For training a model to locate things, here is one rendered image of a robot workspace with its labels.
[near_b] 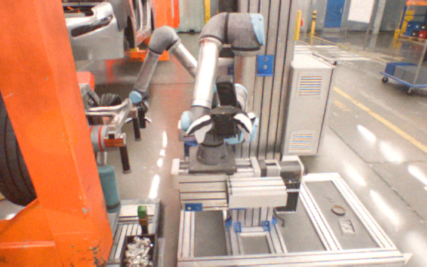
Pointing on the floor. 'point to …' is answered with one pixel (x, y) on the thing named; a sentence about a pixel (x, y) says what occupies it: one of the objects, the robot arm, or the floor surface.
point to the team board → (356, 10)
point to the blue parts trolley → (415, 74)
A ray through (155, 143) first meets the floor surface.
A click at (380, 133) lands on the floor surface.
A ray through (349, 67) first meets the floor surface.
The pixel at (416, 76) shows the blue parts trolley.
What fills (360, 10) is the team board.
